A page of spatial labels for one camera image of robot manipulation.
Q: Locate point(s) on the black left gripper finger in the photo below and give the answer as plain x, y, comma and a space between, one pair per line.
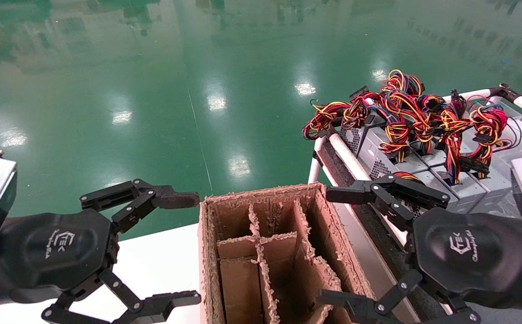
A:
153, 306
144, 198

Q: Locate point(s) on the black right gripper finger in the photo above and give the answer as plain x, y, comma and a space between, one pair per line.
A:
364, 310
387, 193

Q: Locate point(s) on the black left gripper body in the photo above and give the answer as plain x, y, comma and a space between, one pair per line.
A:
54, 252

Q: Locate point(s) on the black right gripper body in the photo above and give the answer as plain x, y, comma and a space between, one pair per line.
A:
468, 252

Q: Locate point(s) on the cart with white pipe rails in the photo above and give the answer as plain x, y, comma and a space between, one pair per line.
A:
350, 155

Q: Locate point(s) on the worn cardboard box with dividers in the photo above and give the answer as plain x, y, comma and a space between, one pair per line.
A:
238, 288

